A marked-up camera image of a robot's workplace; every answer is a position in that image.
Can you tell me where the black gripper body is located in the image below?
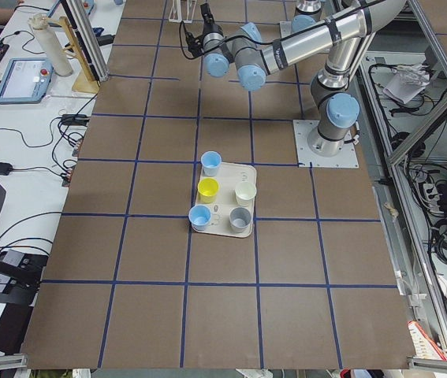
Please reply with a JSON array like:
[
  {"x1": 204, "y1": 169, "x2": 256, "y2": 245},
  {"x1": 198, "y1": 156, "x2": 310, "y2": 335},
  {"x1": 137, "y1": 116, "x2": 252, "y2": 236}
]
[{"x1": 202, "y1": 21, "x2": 222, "y2": 43}]

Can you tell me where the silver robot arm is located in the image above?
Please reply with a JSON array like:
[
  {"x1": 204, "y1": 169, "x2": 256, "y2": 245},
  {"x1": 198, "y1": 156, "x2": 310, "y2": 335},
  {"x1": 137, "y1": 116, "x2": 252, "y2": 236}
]
[
  {"x1": 291, "y1": 0, "x2": 324, "y2": 33},
  {"x1": 186, "y1": 1, "x2": 405, "y2": 157}
]

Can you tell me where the light blue cup near rabbit logo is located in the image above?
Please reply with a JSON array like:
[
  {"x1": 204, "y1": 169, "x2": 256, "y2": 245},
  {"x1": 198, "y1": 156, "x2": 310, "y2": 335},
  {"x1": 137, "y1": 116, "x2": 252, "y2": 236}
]
[{"x1": 200, "y1": 150, "x2": 222, "y2": 177}]

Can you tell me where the yellow plastic cup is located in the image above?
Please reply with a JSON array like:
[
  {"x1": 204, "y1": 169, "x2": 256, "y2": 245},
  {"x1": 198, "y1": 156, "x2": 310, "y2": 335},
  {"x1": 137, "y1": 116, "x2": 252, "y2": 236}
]
[{"x1": 197, "y1": 177, "x2": 219, "y2": 204}]

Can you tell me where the cream white plastic cup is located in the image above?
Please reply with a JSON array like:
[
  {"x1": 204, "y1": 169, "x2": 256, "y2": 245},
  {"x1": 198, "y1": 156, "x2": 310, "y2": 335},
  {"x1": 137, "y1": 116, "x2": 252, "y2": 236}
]
[{"x1": 234, "y1": 181, "x2": 257, "y2": 207}]

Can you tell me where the light blue cup tray corner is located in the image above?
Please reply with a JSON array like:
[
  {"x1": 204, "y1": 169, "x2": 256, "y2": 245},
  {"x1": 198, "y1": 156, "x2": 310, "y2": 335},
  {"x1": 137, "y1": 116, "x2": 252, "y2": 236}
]
[{"x1": 188, "y1": 205, "x2": 212, "y2": 232}]

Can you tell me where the grey plastic cup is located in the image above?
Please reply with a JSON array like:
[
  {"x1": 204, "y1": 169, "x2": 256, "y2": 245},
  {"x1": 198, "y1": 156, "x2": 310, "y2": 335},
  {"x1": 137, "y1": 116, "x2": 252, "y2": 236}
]
[{"x1": 229, "y1": 207, "x2": 251, "y2": 233}]

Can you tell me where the wooden mug tree stand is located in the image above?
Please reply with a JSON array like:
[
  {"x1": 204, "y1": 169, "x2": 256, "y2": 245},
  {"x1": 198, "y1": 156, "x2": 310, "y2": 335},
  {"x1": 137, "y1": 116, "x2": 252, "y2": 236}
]
[{"x1": 47, "y1": 17, "x2": 99, "y2": 94}]

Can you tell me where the cream plastic tray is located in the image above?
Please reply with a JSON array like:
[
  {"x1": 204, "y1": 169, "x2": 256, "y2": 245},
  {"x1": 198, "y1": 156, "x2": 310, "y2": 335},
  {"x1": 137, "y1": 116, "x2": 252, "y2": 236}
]
[{"x1": 194, "y1": 162, "x2": 257, "y2": 238}]

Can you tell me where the white cylindrical bottle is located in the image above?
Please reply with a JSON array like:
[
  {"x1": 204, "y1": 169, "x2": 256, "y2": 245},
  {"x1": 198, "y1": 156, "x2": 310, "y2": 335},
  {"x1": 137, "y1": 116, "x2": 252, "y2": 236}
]
[{"x1": 28, "y1": 13, "x2": 73, "y2": 77}]

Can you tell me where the blue teach pendant tablet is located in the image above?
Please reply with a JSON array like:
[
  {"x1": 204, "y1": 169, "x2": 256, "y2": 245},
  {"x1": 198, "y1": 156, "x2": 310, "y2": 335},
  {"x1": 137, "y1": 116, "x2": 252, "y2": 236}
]
[{"x1": 0, "y1": 57, "x2": 53, "y2": 105}]

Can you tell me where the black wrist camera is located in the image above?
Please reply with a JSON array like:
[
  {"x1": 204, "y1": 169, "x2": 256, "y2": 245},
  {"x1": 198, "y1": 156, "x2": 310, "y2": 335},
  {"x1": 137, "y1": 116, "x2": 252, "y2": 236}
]
[{"x1": 186, "y1": 32, "x2": 203, "y2": 57}]

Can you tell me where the white wire cup rack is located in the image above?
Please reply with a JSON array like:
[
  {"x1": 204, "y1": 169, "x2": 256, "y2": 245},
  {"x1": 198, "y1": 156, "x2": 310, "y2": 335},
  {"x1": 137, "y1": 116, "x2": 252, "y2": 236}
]
[{"x1": 168, "y1": 0, "x2": 197, "y2": 24}]

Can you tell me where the aluminium frame post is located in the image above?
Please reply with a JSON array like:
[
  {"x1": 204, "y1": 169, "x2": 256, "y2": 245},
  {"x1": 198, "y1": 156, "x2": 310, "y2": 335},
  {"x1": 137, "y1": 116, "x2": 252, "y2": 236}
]
[{"x1": 61, "y1": 0, "x2": 109, "y2": 82}]

